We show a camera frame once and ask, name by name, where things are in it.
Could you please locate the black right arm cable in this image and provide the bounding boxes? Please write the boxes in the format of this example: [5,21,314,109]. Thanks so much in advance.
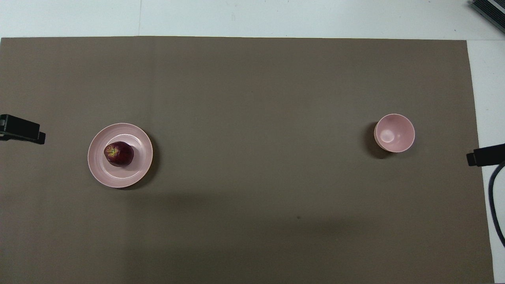
[488,160,505,248]

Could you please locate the red apple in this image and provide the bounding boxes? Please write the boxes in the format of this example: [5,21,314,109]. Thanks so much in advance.
[104,141,135,167]

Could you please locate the pink plate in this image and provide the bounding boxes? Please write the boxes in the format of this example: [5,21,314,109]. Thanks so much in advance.
[88,123,153,189]

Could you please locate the pink bowl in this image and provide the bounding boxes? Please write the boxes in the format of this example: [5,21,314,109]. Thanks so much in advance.
[374,114,416,153]

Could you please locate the grey ribbed metal device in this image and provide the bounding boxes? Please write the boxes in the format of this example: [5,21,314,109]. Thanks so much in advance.
[469,0,505,34]

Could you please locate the brown table mat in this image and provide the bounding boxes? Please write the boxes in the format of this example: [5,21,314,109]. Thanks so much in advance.
[0,36,496,284]

